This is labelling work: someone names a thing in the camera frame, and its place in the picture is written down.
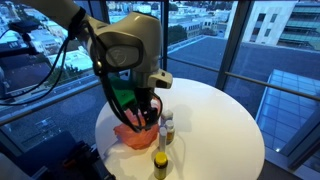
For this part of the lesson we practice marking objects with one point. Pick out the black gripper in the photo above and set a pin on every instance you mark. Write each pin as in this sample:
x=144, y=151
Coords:
x=144, y=100

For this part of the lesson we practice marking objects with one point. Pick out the black camera on stand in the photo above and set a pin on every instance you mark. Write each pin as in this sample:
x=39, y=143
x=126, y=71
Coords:
x=23, y=27

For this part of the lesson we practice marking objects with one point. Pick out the slim white tube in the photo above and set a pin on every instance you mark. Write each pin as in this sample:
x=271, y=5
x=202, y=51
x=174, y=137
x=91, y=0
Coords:
x=162, y=140

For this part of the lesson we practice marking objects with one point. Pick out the yellow bottle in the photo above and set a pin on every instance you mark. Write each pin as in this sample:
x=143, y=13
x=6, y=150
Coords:
x=160, y=166

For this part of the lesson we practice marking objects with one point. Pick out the metal window handrail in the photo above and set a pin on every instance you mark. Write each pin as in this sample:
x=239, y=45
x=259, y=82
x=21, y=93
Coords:
x=66, y=97
x=266, y=84

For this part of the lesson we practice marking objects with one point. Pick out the white capped jar red label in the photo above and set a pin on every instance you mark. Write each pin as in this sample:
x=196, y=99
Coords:
x=167, y=116

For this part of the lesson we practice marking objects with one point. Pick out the black equipment with orange part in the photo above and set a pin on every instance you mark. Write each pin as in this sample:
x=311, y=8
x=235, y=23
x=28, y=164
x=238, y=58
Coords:
x=83, y=163

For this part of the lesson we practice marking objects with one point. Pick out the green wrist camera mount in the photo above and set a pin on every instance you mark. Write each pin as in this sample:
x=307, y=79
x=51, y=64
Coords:
x=123, y=91

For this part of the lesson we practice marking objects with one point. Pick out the orange pill bottle white cap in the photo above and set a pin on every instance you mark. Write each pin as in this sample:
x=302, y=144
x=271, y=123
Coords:
x=170, y=131

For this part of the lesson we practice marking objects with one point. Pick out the orange plastic carrier bag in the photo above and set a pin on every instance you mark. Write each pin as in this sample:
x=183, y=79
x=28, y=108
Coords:
x=140, y=140

